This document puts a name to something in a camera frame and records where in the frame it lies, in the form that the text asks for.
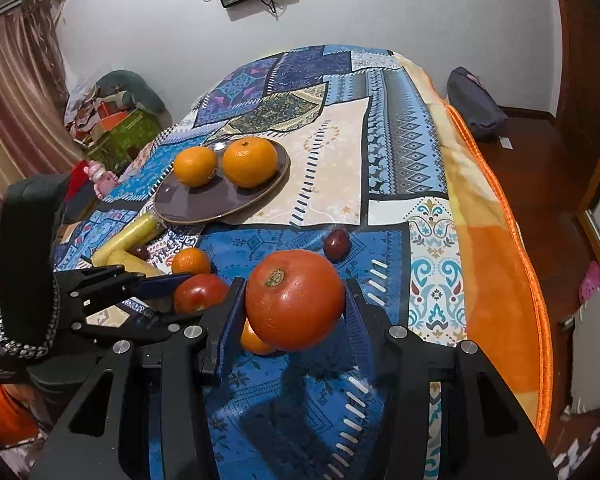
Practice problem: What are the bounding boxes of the small mandarin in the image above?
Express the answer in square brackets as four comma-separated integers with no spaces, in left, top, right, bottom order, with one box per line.
[171,247,212,277]
[240,317,281,356]

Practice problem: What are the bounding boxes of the orange cloth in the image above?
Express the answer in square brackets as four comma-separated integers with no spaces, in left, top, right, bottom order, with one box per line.
[0,369,37,447]

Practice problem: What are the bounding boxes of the large red tomato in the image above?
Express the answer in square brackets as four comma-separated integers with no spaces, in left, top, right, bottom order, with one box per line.
[245,250,346,351]

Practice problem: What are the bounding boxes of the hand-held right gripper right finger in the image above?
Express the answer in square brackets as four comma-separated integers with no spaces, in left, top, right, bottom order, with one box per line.
[344,277,558,480]

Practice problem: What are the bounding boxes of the pile of papers and clutter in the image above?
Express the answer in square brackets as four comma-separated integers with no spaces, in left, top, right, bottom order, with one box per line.
[65,82,106,146]

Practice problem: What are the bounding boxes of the brown round plate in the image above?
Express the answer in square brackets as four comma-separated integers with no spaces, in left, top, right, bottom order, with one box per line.
[152,137,291,225]

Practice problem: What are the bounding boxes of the grey long pillow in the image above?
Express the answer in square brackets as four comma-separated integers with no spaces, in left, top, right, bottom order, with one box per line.
[96,70,166,113]

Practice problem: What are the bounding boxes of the striped brown curtain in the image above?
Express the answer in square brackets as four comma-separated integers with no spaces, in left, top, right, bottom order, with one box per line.
[0,0,88,266]

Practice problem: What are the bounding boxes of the pink slipper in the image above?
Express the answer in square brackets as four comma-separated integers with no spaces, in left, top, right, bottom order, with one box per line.
[579,261,600,305]

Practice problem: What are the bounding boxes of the yellow corn cob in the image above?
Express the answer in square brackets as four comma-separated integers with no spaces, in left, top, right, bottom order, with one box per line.
[91,212,163,266]
[105,250,173,311]

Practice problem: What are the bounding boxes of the small red tomato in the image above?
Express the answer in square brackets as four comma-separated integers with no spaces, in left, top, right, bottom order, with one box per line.
[173,273,230,315]

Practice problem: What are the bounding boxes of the orange box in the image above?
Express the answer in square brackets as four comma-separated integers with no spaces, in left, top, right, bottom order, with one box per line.
[97,102,131,121]

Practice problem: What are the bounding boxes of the large orange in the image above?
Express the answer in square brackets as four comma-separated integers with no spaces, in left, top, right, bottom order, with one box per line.
[222,137,279,189]
[173,146,219,188]

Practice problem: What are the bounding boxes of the dark grey bag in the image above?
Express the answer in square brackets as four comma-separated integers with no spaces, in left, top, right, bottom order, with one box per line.
[446,66,510,141]

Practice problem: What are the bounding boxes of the white door panel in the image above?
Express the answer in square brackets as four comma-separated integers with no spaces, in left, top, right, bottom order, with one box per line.
[570,285,600,413]

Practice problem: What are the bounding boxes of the blue patchwork printed blanket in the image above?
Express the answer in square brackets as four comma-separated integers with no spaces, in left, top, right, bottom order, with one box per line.
[52,45,451,480]

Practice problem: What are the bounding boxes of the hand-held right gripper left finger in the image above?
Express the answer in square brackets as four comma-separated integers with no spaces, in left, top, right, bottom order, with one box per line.
[30,276,248,480]

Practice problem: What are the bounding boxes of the red cloth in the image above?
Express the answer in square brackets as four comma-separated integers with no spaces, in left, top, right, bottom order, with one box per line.
[62,160,96,202]

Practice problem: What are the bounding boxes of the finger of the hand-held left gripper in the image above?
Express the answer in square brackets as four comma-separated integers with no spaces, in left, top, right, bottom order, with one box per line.
[70,306,213,350]
[55,266,197,321]

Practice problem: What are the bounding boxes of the pink plush toy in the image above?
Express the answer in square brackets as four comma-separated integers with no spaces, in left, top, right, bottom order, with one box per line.
[87,160,118,198]

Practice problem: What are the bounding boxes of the wooden wardrobe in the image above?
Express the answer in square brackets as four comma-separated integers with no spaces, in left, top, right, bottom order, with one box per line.
[550,0,600,261]

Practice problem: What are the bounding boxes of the white curtain rail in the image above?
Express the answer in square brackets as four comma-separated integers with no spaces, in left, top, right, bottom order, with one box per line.
[0,0,48,23]

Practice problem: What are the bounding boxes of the green storage box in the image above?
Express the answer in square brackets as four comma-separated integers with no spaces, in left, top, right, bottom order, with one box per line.
[87,107,163,166]

